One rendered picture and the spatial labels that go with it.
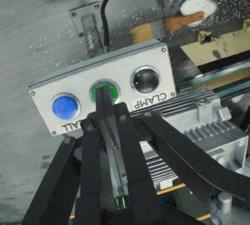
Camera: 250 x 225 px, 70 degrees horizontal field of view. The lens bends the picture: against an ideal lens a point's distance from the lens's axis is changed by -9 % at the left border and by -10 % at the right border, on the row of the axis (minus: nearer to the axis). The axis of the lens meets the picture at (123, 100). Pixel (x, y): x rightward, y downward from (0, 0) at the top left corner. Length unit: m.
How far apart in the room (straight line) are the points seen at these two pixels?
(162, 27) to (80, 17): 0.20
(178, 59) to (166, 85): 0.28
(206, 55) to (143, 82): 0.34
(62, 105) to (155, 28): 0.34
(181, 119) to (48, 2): 0.36
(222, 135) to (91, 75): 0.27
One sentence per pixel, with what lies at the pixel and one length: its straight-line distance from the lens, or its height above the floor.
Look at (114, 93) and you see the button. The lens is 0.22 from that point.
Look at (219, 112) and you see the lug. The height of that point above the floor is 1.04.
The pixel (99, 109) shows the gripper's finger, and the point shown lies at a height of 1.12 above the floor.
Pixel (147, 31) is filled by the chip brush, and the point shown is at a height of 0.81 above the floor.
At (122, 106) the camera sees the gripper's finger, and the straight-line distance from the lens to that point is 0.18.
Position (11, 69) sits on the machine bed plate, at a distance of 0.55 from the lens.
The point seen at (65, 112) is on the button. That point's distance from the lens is 0.23.
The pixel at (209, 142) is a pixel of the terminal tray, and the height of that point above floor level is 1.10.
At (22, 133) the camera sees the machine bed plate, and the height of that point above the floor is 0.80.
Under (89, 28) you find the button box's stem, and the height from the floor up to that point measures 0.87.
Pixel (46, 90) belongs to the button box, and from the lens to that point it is 0.24.
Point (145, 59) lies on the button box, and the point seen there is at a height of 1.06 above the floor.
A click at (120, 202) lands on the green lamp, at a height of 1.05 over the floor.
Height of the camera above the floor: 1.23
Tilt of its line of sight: 42 degrees down
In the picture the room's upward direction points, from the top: 162 degrees clockwise
